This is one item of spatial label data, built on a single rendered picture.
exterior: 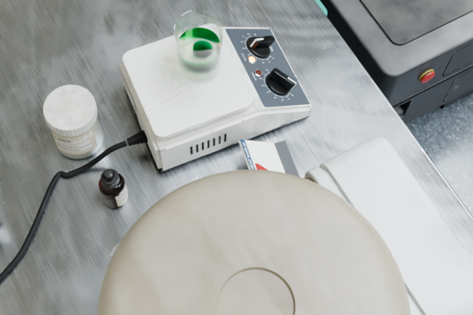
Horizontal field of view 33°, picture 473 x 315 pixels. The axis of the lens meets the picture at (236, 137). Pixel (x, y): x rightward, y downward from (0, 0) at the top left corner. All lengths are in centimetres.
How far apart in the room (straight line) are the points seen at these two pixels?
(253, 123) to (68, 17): 30
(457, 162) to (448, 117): 11
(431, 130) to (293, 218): 162
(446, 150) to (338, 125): 90
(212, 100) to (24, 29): 30
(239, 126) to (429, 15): 75
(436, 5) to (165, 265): 137
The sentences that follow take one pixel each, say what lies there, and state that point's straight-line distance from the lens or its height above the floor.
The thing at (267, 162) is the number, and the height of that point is 77.
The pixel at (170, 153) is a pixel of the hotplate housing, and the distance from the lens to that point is 89.
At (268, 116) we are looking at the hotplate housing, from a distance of 91.
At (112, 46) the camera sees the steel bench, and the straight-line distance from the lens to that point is 103.
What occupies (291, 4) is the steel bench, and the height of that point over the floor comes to 75.
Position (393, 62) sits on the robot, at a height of 36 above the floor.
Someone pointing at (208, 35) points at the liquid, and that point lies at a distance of 88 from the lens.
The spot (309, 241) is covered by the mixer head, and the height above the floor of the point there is 137.
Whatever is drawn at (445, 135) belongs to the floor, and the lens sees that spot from 187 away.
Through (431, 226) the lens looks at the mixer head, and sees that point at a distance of 28.
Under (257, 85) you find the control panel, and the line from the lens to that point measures 92.
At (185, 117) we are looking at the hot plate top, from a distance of 87.
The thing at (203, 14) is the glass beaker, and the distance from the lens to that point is 86.
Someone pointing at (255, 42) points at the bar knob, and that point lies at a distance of 95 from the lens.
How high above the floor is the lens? 161
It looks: 64 degrees down
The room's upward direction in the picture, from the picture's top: 3 degrees clockwise
